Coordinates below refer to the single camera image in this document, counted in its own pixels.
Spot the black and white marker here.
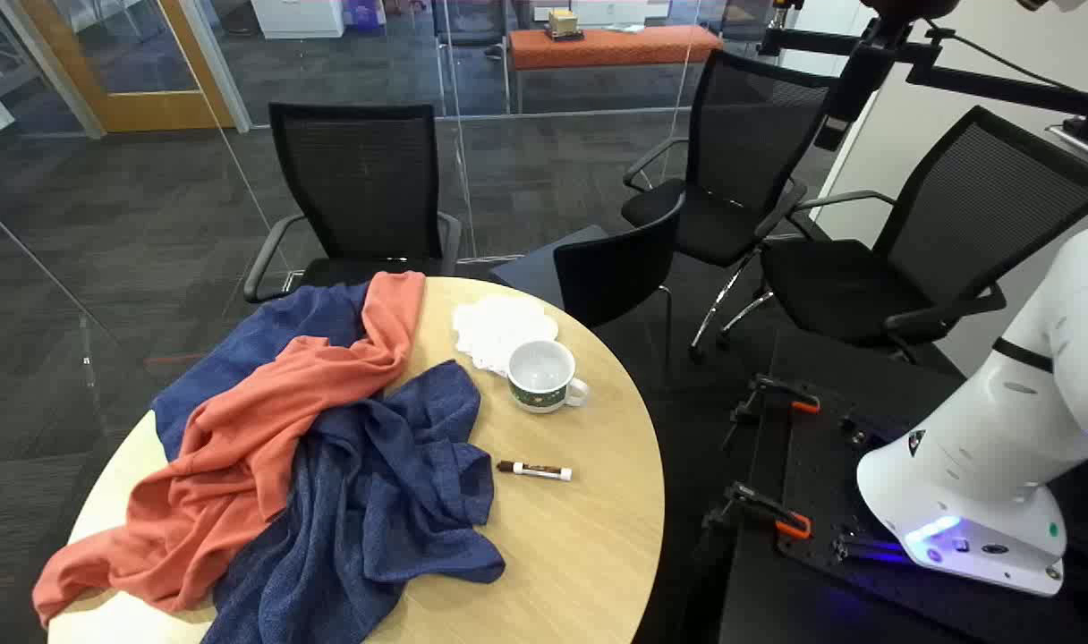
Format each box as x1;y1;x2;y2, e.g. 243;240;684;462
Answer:
497;462;572;485

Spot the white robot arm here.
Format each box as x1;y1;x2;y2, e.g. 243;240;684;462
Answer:
855;229;1088;599

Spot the white and green mug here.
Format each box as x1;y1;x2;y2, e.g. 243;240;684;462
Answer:
503;341;589;411

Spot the white paper doily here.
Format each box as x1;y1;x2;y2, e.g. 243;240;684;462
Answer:
449;299;557;372

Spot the black chair front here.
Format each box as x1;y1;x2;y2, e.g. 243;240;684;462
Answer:
552;210;681;368

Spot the round wooden table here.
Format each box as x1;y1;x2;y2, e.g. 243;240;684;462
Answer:
45;276;665;644

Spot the blue cloth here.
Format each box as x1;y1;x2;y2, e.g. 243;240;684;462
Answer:
154;284;503;644

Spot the orange black clamp upper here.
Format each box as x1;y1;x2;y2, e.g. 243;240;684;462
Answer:
731;377;824;431

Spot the orange black clamp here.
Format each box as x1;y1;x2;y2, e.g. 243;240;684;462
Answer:
731;377;824;431
705;485;812;542

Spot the black office chair far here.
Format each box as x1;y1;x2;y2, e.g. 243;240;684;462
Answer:
243;103;460;306

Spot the black office chair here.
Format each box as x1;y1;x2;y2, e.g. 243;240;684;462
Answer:
243;103;460;306
761;108;1088;351
624;50;831;351

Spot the orange bench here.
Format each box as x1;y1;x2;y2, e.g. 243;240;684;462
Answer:
503;25;724;111

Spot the black office chair middle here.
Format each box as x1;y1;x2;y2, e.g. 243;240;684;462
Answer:
624;50;831;351

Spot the black perforated mounting board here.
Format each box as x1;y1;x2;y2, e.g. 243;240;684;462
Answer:
778;406;941;574

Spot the orange black clamp lower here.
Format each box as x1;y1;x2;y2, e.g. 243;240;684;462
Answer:
705;485;812;542

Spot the black office chair right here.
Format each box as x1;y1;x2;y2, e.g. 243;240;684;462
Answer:
761;108;1088;351

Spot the orange cloth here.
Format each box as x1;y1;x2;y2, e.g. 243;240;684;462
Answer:
33;272;424;624

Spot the wooden door frame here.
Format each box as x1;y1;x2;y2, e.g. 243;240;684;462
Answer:
9;0;250;138

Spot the black camera stand boom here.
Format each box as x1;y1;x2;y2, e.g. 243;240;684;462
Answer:
760;0;1088;149

